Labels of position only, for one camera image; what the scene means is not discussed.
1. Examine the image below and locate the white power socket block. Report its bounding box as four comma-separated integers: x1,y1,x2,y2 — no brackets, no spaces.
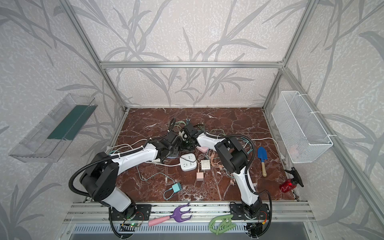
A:
179,153,198,172

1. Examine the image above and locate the white charger plug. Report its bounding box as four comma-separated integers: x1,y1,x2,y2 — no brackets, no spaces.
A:
201,160,211,171

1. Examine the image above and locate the teal charger plug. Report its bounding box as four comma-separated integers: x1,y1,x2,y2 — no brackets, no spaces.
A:
172,183,182,193

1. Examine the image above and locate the pink charger plug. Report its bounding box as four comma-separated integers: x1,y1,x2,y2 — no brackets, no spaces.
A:
196,172,204,182

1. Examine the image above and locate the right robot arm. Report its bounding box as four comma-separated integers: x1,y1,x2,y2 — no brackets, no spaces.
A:
179,124,268,220

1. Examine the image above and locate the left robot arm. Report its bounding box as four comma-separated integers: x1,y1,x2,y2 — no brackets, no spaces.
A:
68,131,182,213

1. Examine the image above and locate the pink power socket block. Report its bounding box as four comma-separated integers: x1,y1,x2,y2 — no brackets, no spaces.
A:
196,146,209,153

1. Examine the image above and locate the purple pink hand rake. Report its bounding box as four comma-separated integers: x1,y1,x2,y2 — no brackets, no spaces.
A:
148,203,192,227

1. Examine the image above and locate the green plastic clip tool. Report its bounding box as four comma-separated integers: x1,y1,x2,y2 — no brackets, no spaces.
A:
209,214,237,235

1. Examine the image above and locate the red spray bottle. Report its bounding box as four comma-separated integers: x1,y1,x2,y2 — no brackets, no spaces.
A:
279,167,304,193

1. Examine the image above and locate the pink charging cable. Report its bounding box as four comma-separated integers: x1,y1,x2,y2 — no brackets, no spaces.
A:
208,149,236,185

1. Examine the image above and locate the white wire mesh basket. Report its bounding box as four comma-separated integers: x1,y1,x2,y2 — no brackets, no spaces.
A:
272,91,333,164

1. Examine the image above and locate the clear plastic wall shelf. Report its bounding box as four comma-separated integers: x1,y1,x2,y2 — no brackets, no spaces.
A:
9,94,98,163

